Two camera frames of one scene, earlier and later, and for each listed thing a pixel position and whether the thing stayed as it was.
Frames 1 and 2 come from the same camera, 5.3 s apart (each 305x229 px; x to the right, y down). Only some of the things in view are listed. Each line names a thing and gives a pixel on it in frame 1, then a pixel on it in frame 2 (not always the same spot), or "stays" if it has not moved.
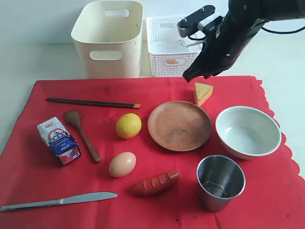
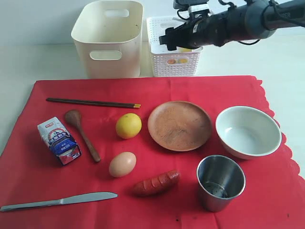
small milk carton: [58, 141] stays
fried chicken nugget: [172, 61] stays
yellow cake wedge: [202, 92] → [183, 60]
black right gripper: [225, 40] → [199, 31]
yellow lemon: [128, 125] stays
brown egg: [122, 164] stays
